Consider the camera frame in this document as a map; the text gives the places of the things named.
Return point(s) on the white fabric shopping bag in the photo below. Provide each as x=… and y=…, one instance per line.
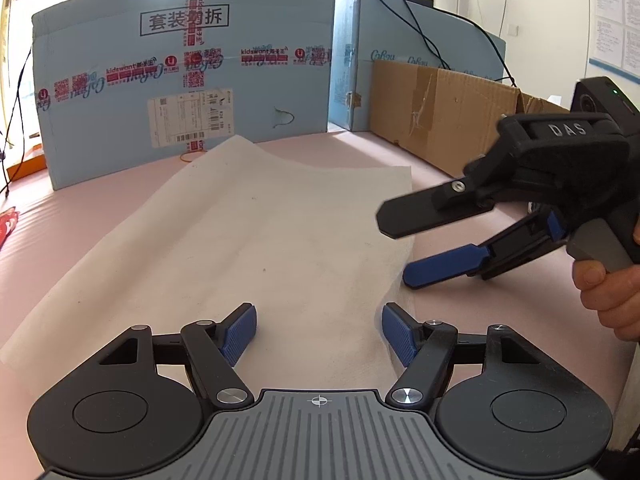
x=237, y=225

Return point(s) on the orange rubber band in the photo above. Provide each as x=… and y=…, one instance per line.
x=189, y=156

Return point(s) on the red paper decoration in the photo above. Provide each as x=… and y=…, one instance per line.
x=8, y=222

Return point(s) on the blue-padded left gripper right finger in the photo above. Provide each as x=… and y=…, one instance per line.
x=425, y=351

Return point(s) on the orange flat box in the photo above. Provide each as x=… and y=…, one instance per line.
x=33, y=162

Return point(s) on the light blue cardboard box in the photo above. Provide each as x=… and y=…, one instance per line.
x=120, y=83

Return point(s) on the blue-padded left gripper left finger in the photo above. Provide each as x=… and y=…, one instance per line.
x=213, y=349

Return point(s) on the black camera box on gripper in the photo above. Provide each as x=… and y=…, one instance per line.
x=602, y=95

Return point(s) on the person's right hand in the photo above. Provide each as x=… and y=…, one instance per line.
x=615, y=297

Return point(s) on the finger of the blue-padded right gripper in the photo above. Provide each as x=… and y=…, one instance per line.
x=450, y=262
x=430, y=208

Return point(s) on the brown cardboard box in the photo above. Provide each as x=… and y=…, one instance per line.
x=445, y=118

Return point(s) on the wall information poster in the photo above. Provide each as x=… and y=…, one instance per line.
x=614, y=37

